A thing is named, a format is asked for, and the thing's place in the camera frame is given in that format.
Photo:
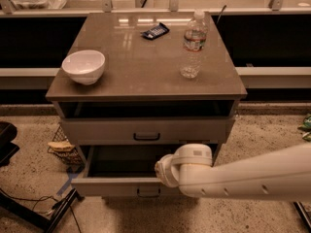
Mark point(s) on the grey drawer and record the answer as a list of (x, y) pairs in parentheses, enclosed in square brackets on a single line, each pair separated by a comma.
[(147, 131), (124, 171)]

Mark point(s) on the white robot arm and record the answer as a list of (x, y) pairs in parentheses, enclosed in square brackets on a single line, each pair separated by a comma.
[(282, 175)]

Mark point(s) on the grey drawer cabinet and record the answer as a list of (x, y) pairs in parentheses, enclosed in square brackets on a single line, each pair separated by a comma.
[(142, 77)]

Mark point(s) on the clear plastic water bottle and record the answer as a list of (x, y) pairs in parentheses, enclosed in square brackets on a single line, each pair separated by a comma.
[(195, 36)]

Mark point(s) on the dark blue snack packet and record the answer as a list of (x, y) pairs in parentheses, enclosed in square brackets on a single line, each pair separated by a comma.
[(155, 32)]

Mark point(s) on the white bowl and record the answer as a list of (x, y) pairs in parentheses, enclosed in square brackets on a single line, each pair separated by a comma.
[(84, 66)]

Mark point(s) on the beige sponge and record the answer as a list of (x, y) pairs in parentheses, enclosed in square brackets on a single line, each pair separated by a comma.
[(62, 146)]

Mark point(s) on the black chair base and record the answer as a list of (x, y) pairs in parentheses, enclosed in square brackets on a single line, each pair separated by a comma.
[(8, 133)]

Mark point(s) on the green snack bag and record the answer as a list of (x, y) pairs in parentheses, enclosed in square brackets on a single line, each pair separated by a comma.
[(306, 128)]

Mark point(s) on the black bar right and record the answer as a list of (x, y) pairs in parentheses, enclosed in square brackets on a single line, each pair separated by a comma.
[(305, 216)]

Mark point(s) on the black metal stand left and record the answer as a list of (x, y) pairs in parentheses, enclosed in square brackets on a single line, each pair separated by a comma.
[(25, 209)]

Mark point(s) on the wire basket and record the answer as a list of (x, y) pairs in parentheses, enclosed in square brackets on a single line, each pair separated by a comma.
[(70, 158)]

